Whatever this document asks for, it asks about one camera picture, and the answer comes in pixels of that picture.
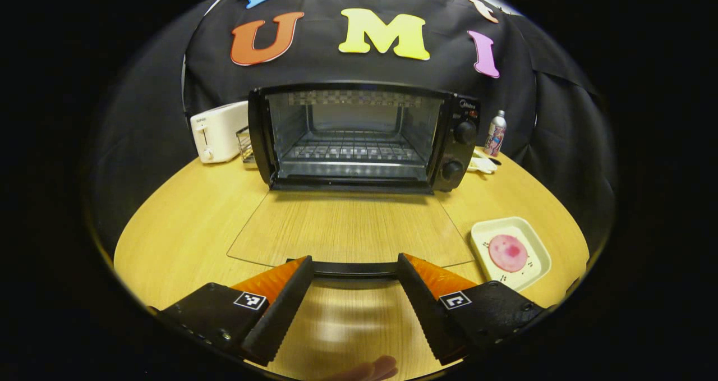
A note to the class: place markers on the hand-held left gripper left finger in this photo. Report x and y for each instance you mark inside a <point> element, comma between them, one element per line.
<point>280,313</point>

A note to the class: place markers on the black electric oven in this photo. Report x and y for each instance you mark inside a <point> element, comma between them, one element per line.
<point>461,145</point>

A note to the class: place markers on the white toaster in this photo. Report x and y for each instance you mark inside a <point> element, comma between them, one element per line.
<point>221,134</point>

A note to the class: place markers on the pink ham slice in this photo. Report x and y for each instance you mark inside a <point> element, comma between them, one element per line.
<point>507,253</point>

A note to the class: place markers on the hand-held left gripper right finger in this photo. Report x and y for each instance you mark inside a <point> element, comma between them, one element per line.
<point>420,308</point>

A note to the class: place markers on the black backdrop cloth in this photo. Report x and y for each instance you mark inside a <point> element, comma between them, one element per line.
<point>157,100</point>

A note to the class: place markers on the white divided dish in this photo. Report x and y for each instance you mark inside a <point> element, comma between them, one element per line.
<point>482,165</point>

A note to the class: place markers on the small metal rack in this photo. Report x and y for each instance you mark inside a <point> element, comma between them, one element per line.
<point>245,144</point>

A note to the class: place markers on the silver printed bottle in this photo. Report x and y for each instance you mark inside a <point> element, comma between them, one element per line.
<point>496,134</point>

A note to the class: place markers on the white square plate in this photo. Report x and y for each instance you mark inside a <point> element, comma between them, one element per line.
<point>535,252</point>

